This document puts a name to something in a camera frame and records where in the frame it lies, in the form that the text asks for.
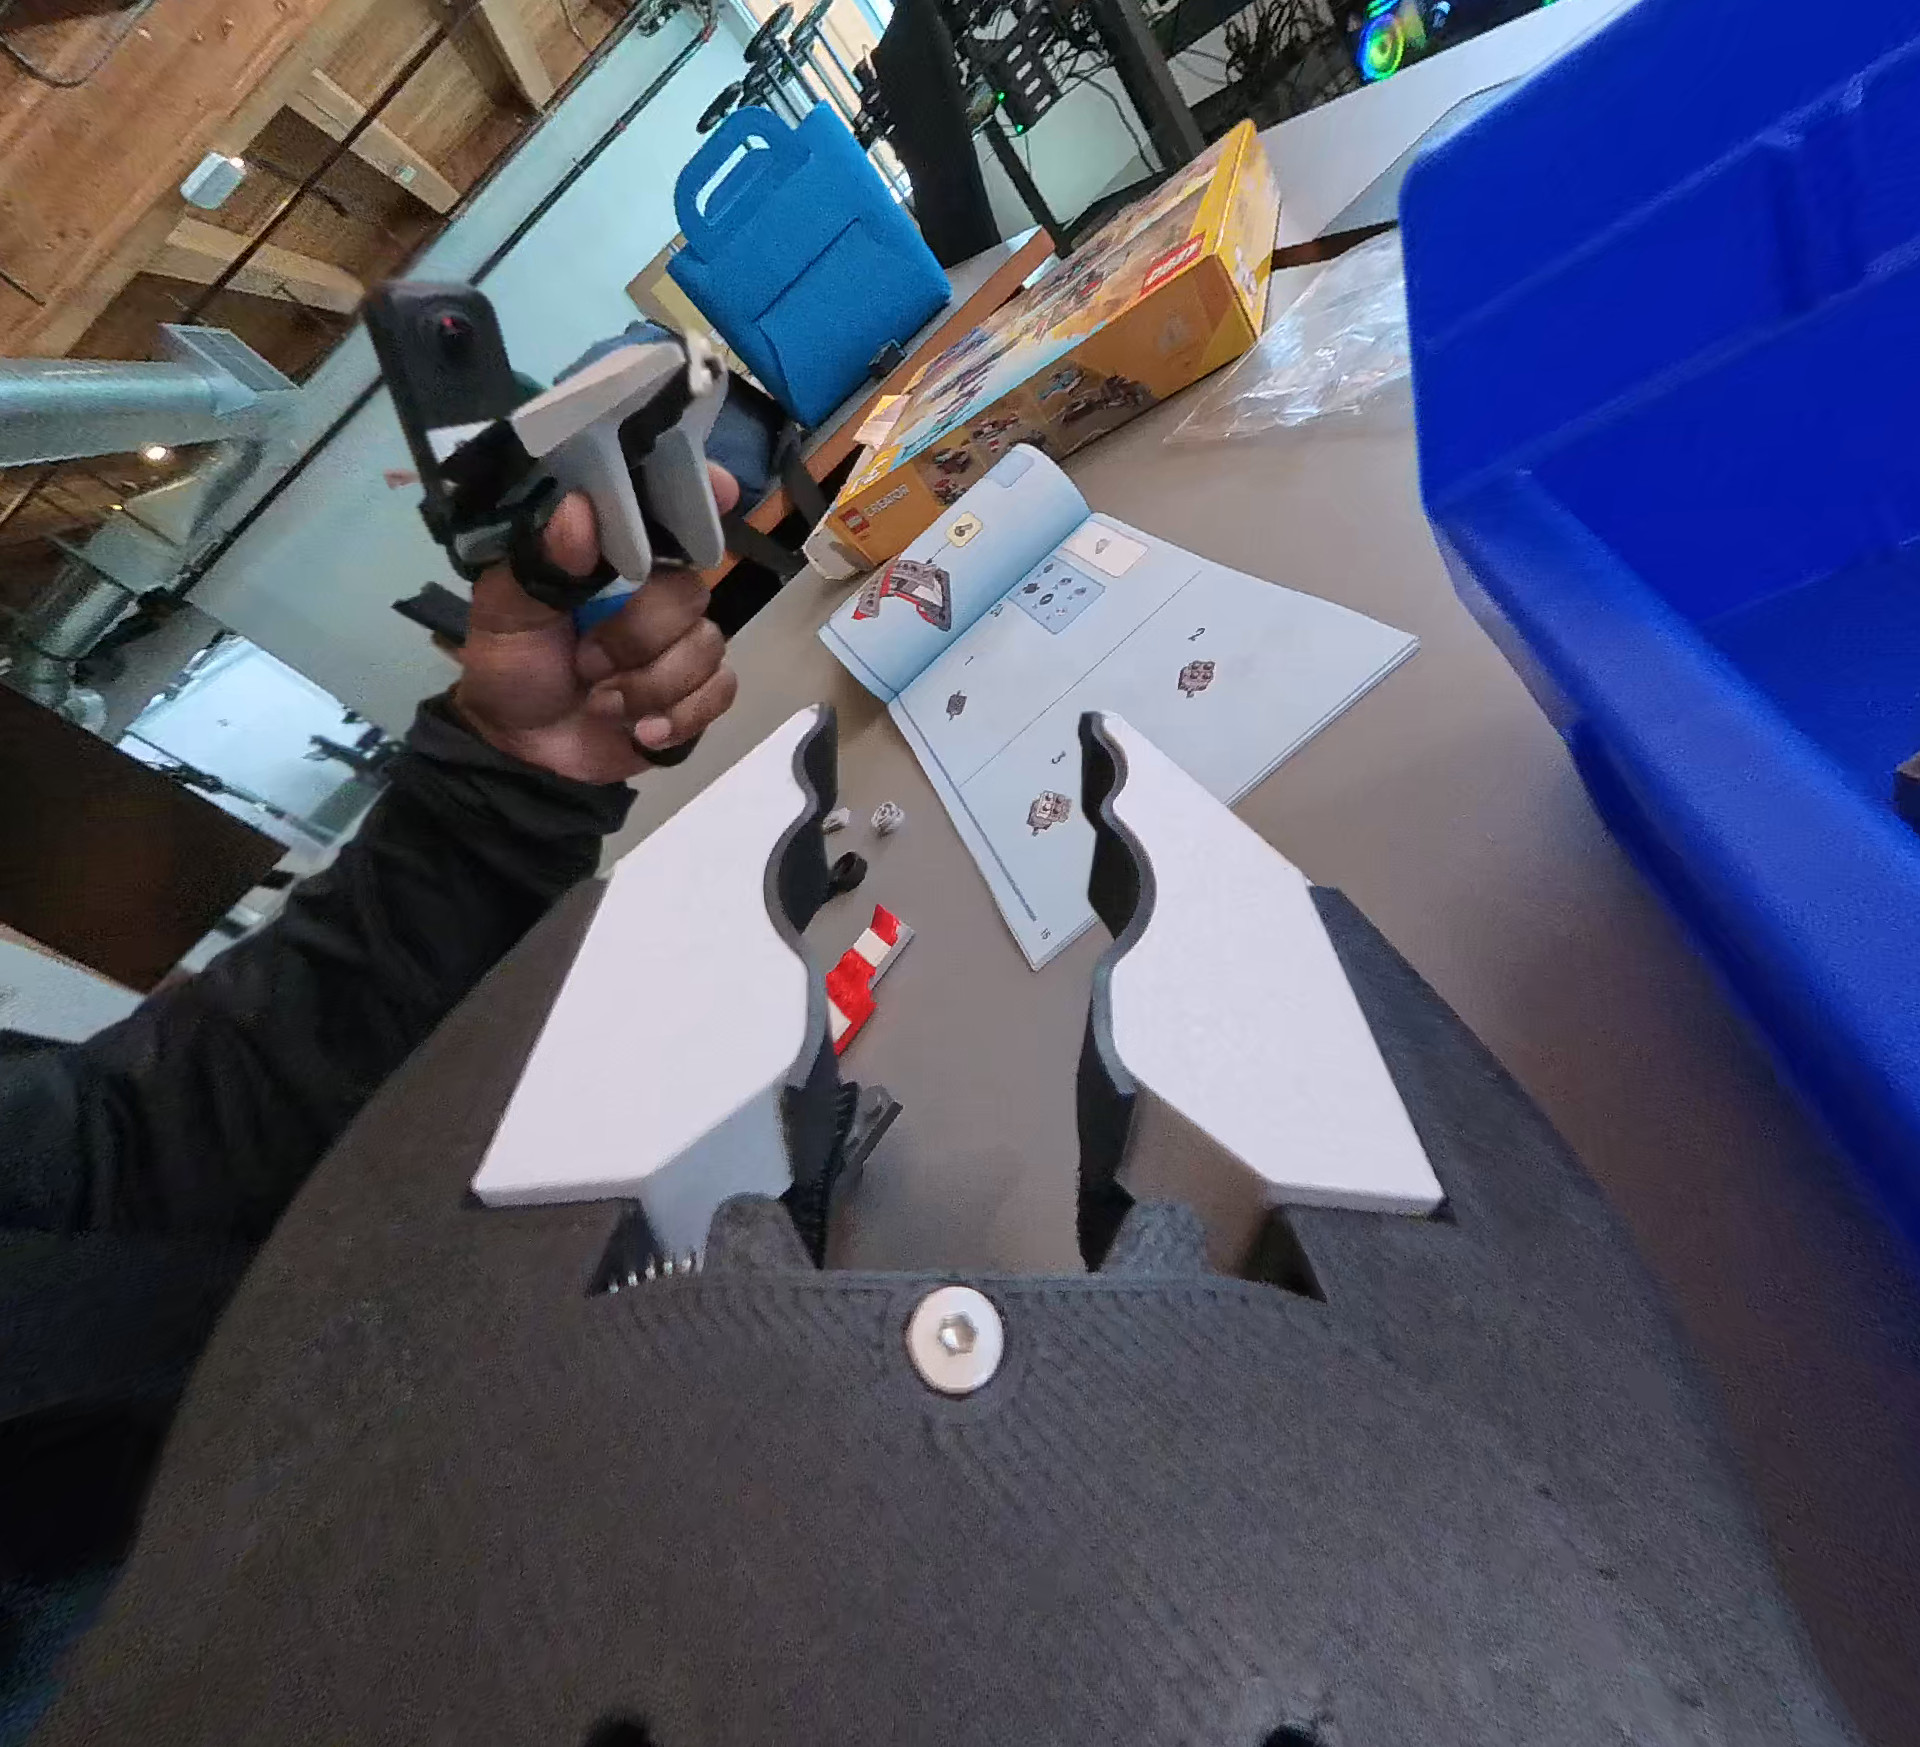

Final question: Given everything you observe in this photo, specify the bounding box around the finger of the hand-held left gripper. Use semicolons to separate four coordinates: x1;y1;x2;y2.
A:
507;344;706;584
637;328;733;571

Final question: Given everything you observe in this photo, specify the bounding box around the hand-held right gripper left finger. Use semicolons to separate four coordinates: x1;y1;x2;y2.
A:
472;704;841;1270

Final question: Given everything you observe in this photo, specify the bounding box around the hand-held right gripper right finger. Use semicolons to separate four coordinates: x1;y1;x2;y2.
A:
1076;708;1448;1276

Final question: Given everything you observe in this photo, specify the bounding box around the red white toy brick model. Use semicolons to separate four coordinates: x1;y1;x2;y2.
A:
822;903;917;1185

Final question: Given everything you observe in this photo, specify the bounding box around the blue plastic bin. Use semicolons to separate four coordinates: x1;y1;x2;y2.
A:
1398;0;1920;1253

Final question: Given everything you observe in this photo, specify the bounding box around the person's left forearm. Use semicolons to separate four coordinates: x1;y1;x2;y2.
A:
0;694;640;1583

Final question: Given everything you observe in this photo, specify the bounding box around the grey desk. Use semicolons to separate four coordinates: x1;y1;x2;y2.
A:
600;232;1920;1747
1251;0;1713;264

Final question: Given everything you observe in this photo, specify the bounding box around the person's left hand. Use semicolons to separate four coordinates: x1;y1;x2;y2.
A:
452;497;741;787

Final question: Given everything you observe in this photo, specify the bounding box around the dark blue backpack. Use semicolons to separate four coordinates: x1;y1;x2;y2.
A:
570;326;819;586

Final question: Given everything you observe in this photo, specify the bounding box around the blue felt bag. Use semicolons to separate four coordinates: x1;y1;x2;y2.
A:
664;100;952;432

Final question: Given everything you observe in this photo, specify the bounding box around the light blue instruction booklet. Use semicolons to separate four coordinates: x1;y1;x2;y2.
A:
818;442;1420;972

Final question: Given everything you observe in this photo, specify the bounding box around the black monitor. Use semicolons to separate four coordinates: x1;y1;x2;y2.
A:
870;0;1002;271

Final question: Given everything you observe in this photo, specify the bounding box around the yellow toy brick box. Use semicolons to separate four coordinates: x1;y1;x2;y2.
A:
801;118;1279;576

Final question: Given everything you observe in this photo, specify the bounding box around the black metal rack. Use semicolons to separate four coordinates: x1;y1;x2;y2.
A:
946;0;1502;255

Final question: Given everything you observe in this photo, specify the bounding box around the clear plastic bag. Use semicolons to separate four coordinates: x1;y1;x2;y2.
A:
1168;232;1419;451

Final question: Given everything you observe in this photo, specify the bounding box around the spiral metal duct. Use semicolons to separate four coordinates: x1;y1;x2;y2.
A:
0;442;258;668

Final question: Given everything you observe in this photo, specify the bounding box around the silver metal duct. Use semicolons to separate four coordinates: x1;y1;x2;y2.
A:
0;326;301;466

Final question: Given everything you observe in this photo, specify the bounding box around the black wall screen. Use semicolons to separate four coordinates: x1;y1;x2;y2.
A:
0;682;287;991

